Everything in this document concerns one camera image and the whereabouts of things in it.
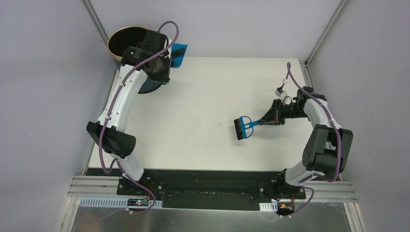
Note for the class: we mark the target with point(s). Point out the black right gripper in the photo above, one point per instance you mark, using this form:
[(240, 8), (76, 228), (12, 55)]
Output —
[(274, 115)]

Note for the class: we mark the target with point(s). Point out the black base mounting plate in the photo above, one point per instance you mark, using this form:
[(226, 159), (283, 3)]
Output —
[(215, 190)]

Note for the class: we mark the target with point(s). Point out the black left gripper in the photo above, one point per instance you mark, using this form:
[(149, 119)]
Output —
[(172, 53)]

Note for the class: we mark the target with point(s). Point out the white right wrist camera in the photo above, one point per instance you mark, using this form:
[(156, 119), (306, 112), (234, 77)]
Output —
[(280, 92)]

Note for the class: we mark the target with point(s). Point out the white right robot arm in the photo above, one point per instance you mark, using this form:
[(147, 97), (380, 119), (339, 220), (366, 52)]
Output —
[(327, 149)]

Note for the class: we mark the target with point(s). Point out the dark blue gold-rimmed bin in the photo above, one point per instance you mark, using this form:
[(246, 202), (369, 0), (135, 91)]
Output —
[(134, 44)]

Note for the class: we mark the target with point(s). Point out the blue dustpan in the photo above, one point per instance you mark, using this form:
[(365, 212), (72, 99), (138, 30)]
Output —
[(178, 51)]

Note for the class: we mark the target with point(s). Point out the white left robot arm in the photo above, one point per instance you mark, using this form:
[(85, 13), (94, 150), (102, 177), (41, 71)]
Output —
[(148, 60)]

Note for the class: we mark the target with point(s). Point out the blue hand brush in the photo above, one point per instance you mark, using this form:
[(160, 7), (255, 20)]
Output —
[(244, 127)]

